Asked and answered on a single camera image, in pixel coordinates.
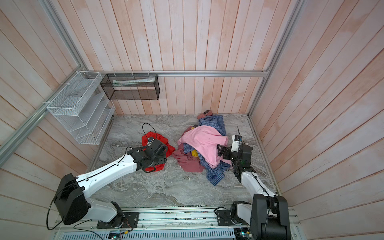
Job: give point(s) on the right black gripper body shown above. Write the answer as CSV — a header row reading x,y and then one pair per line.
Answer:
x,y
229,154

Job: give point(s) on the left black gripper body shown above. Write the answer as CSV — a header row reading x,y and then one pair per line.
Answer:
x,y
161,159

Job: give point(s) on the pink cloth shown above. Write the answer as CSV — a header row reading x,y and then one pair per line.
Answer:
x,y
205,139

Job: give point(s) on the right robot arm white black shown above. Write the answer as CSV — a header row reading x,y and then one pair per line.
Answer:
x,y
268,213

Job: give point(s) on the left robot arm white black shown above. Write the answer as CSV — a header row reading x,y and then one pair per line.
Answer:
x,y
73,198

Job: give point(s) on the blue checkered cloth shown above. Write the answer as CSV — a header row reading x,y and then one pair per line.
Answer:
x,y
215,175

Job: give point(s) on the yellow cloth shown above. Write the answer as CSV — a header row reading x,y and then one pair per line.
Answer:
x,y
195,153

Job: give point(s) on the maroon cloth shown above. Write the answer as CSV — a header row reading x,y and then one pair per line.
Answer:
x,y
187,161

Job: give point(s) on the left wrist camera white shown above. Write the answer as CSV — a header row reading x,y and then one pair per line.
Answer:
x,y
150,140

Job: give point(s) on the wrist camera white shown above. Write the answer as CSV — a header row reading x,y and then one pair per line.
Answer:
x,y
150,140
237,141

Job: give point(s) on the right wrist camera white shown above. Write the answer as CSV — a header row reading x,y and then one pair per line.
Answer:
x,y
237,141

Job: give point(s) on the dusty red cloth at wall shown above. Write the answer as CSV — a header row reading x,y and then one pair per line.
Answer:
x,y
205,114

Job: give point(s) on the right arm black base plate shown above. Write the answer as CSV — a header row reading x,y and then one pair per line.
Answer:
x,y
224,218

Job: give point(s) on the aluminium mounting rail front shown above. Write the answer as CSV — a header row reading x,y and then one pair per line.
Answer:
x,y
176,218

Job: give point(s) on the black wire mesh basket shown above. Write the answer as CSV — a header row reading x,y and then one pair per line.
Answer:
x,y
119,87

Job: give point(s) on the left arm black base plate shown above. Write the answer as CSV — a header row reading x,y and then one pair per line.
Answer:
x,y
126,220

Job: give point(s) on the white slotted cable duct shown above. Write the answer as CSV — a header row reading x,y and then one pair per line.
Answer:
x,y
191,234

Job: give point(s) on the white wire mesh shelf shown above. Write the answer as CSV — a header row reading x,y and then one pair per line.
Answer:
x,y
83,111

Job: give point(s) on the aluminium frame rail back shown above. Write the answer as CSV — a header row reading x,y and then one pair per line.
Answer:
x,y
223,73

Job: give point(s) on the aluminium frame rail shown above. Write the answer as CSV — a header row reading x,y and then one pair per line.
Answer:
x,y
223,73
28,126

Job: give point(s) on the aluminium frame rail left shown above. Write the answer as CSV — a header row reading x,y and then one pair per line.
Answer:
x,y
28,126

